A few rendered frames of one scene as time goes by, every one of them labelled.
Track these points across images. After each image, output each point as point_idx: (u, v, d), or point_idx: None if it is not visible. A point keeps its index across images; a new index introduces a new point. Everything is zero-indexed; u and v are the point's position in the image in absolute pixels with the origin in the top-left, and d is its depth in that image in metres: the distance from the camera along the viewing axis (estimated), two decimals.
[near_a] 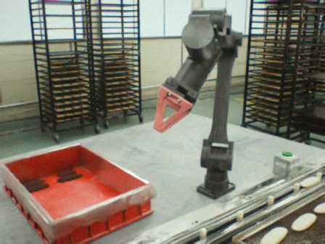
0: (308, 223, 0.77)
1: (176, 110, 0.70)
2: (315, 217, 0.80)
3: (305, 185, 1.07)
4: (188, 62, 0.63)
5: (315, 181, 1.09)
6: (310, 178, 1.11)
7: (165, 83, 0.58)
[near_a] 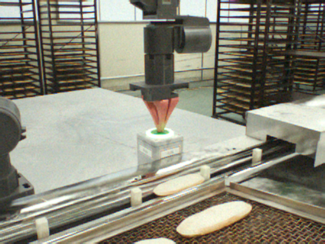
0: None
1: (152, 102, 0.63)
2: None
3: (162, 192, 0.50)
4: (174, 57, 0.60)
5: (188, 184, 0.52)
6: (185, 176, 0.54)
7: (178, 94, 0.61)
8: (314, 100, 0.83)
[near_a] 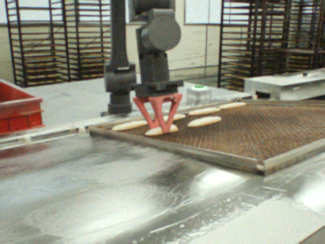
0: None
1: (163, 102, 0.60)
2: (184, 116, 0.82)
3: None
4: None
5: None
6: None
7: None
8: (284, 75, 1.42)
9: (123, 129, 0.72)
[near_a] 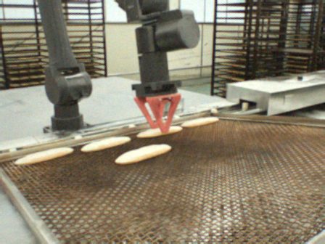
0: (107, 144, 0.56)
1: None
2: (128, 139, 0.59)
3: None
4: (148, 57, 0.59)
5: None
6: None
7: (152, 94, 0.58)
8: (276, 78, 1.19)
9: (30, 163, 0.50)
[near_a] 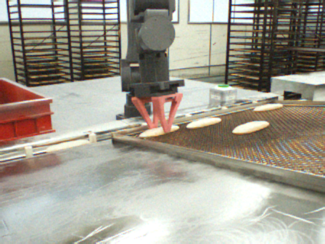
0: (207, 122, 0.67)
1: (165, 102, 0.61)
2: (220, 120, 0.70)
3: (51, 149, 0.66)
4: None
5: (73, 146, 0.68)
6: (75, 141, 0.70)
7: None
8: (312, 73, 1.30)
9: (153, 136, 0.61)
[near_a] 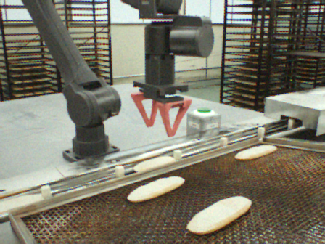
0: (159, 189, 0.44)
1: (171, 107, 0.58)
2: (182, 181, 0.47)
3: None
4: None
5: None
6: None
7: None
8: (315, 91, 1.07)
9: None
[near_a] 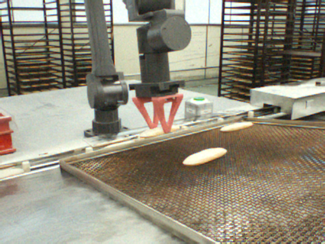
0: (162, 131, 0.62)
1: (150, 101, 0.66)
2: (178, 128, 0.66)
3: None
4: (153, 57, 0.59)
5: None
6: None
7: (159, 94, 0.58)
8: (295, 83, 1.26)
9: None
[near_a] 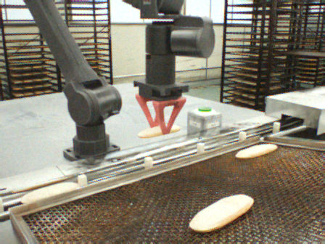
0: (160, 132, 0.62)
1: None
2: (178, 129, 0.65)
3: None
4: (158, 59, 0.57)
5: None
6: None
7: (160, 99, 0.57)
8: (316, 89, 1.07)
9: None
